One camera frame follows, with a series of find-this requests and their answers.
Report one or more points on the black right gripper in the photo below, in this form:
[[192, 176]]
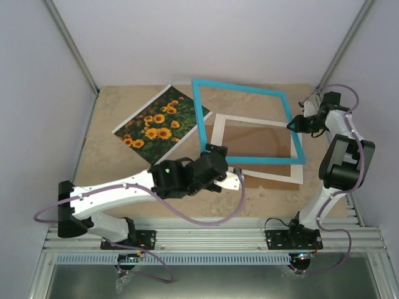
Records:
[[300, 127]]

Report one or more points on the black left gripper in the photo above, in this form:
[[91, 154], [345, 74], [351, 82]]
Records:
[[222, 150]]

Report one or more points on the teal wooden picture frame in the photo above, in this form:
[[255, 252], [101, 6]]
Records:
[[220, 120]]

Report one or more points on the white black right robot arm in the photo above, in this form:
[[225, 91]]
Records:
[[342, 170]]

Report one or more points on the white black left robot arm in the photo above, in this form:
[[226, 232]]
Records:
[[81, 209]]

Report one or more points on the sunflower photo print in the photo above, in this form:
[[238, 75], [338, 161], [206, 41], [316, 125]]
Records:
[[159, 126]]

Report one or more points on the brown cardboard backing board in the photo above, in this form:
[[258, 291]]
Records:
[[267, 141]]

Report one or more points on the white mat board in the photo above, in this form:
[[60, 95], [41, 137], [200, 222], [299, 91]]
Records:
[[297, 171]]

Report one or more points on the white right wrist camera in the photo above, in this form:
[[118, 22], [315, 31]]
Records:
[[308, 108]]

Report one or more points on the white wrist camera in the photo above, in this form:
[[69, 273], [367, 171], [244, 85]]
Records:
[[232, 181], [308, 108]]

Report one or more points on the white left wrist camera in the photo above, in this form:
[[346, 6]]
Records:
[[232, 181]]

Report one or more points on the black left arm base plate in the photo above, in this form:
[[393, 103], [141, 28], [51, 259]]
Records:
[[144, 239]]

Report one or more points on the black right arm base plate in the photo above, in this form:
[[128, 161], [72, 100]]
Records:
[[306, 239]]

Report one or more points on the aluminium mounting rail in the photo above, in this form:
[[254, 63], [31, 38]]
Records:
[[247, 235]]

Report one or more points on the right aluminium corner post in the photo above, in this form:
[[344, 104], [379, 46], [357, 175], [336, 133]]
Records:
[[349, 37]]

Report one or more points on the aluminium corner post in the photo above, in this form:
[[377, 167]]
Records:
[[349, 37], [70, 43]]

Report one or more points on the light blue slotted cable duct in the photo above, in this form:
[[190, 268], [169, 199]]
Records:
[[174, 259]]

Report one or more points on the left aluminium corner post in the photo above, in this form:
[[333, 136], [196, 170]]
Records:
[[70, 43]]

